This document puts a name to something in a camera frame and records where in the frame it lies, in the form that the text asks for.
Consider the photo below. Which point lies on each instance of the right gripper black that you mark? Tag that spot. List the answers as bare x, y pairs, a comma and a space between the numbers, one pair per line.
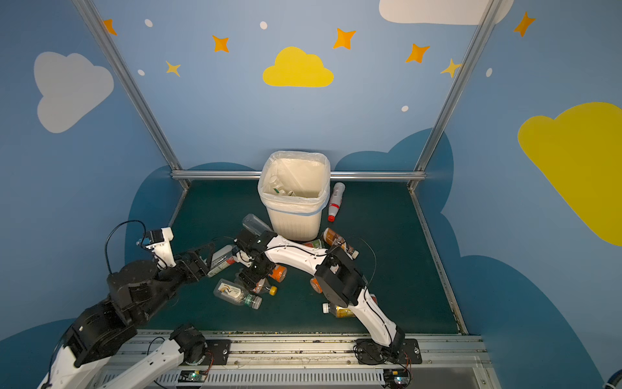
253, 243

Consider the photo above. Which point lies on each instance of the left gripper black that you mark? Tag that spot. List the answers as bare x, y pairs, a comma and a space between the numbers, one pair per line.
198, 260

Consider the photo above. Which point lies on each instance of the clear bottle red green label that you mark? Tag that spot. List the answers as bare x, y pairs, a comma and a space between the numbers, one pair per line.
222, 259

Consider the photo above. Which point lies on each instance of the orange label bottle white cap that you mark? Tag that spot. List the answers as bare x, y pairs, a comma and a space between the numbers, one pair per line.
278, 273

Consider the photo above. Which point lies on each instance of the small red label bottle yellow cap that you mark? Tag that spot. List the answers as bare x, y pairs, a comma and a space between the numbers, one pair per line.
265, 287

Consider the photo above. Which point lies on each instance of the square clear bottle green cap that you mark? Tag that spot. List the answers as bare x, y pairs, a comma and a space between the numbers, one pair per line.
236, 294

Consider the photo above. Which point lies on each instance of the orange white milk tea bottle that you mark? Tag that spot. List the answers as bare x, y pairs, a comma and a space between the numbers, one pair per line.
315, 285

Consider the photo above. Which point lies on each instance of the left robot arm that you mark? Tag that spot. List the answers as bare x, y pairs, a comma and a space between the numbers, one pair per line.
137, 292

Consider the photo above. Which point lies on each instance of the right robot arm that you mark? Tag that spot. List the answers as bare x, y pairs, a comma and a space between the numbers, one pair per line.
341, 281

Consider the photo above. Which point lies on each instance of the white plastic trash bin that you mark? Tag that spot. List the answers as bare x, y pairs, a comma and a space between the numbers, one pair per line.
296, 218

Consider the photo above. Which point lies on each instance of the clear empty bottle green cap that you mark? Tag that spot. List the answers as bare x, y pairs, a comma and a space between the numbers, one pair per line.
255, 225

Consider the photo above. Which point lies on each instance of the brown Nescafe coffee bottle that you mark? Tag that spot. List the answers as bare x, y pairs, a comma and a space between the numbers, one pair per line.
331, 238

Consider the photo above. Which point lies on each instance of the white bottle red cap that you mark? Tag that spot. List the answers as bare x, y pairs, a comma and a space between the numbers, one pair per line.
335, 201

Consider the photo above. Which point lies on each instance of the left controller board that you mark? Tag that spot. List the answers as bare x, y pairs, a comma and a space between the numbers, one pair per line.
194, 377

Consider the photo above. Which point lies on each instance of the controller board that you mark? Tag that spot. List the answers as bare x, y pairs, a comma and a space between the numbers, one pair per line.
194, 377
396, 379

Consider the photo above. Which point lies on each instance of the right controller board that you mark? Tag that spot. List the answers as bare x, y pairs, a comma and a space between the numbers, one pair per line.
396, 379

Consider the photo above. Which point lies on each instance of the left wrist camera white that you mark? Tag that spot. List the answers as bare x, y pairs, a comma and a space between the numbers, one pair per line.
158, 243

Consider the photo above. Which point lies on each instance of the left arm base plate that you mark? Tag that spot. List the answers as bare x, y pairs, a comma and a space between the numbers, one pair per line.
215, 353

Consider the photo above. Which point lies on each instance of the aluminium rail frame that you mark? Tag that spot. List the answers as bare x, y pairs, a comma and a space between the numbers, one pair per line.
326, 360

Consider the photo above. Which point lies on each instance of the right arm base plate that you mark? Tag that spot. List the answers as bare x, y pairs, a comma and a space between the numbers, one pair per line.
369, 353

